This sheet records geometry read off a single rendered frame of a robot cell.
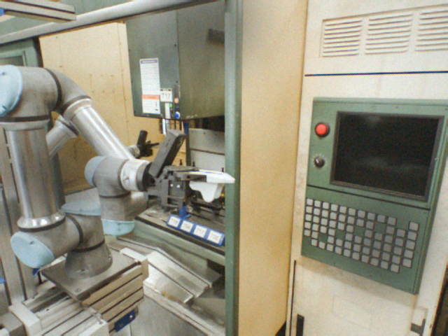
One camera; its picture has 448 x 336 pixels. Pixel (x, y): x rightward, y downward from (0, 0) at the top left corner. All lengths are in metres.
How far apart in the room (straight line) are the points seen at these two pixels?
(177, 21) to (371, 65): 1.01
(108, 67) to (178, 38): 1.39
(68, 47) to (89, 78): 0.27
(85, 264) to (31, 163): 0.38
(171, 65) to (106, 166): 1.13
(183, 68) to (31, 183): 1.09
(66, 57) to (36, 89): 1.99
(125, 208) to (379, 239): 0.92
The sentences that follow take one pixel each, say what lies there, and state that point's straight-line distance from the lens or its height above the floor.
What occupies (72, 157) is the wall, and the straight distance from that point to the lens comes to 2.91.
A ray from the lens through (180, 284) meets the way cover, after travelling 1.78.
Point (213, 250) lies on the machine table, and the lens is 1.74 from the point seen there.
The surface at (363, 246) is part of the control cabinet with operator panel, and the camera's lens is 1.33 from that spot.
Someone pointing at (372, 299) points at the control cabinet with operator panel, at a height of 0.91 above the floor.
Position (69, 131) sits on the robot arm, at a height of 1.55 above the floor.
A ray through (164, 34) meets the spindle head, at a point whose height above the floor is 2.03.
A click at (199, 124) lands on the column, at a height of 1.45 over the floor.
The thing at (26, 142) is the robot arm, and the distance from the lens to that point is 0.91.
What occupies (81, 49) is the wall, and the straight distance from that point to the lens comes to 2.95.
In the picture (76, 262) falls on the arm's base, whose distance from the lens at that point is 1.12.
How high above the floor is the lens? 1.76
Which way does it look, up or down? 16 degrees down
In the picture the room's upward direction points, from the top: straight up
